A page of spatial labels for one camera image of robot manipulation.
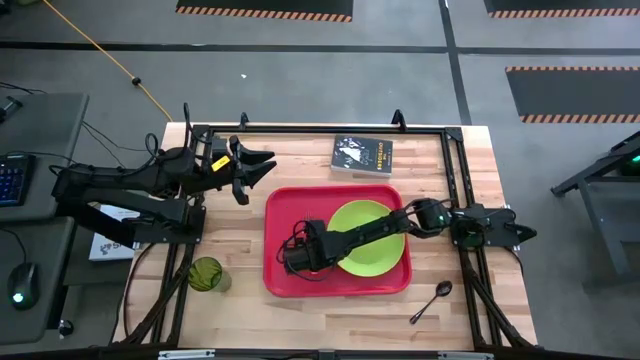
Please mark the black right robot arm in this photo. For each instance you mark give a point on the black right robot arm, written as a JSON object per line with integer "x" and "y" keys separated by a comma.
{"x": 375, "y": 230}

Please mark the black hazard-striped floor mat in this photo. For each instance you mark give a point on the black hazard-striped floor mat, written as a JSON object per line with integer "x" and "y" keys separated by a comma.
{"x": 575, "y": 92}
{"x": 560, "y": 6}
{"x": 265, "y": 7}

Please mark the green translucent cup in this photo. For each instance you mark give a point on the green translucent cup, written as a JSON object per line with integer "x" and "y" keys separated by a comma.
{"x": 206, "y": 275}

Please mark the black computer mouse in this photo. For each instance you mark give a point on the black computer mouse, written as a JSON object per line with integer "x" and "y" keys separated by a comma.
{"x": 23, "y": 285}

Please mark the black table clamp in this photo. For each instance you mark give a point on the black table clamp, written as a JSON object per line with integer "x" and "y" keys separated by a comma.
{"x": 244, "y": 120}
{"x": 398, "y": 119}

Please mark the white printed box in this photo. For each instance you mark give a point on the white printed box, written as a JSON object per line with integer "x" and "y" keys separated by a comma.
{"x": 107, "y": 250}

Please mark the lime green plate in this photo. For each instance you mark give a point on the lime green plate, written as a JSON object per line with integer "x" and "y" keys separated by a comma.
{"x": 375, "y": 257}

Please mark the black caster wheel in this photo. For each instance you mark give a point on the black caster wheel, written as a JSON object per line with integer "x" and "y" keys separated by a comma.
{"x": 66, "y": 328}

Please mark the dark metal spoon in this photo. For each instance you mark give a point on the dark metal spoon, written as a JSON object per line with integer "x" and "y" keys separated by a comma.
{"x": 443, "y": 288}

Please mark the black paperback book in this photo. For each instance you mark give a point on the black paperback book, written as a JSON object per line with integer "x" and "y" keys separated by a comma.
{"x": 362, "y": 156}

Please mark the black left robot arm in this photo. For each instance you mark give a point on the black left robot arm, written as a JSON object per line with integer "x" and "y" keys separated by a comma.
{"x": 125, "y": 185}

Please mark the black metal table frame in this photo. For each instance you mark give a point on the black metal table frame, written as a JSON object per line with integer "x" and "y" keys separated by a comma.
{"x": 325, "y": 129}

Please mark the silver metal bracket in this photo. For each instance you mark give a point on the silver metal bracket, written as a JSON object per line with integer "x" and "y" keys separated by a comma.
{"x": 186, "y": 355}
{"x": 465, "y": 356}

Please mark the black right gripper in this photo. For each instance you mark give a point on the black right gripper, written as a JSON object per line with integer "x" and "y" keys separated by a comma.
{"x": 312, "y": 250}

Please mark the black keyboard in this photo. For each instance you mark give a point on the black keyboard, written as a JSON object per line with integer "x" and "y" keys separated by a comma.
{"x": 12, "y": 180}

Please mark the red plastic tray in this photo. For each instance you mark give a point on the red plastic tray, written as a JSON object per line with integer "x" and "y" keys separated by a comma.
{"x": 285, "y": 210}

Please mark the grey metal side table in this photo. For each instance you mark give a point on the grey metal side table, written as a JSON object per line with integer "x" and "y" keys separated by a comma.
{"x": 600, "y": 200}

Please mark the grey desk top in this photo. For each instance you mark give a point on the grey desk top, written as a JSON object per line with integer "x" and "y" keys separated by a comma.
{"x": 45, "y": 240}
{"x": 40, "y": 140}

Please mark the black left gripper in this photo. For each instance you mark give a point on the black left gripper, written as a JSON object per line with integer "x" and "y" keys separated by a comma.
{"x": 222, "y": 172}

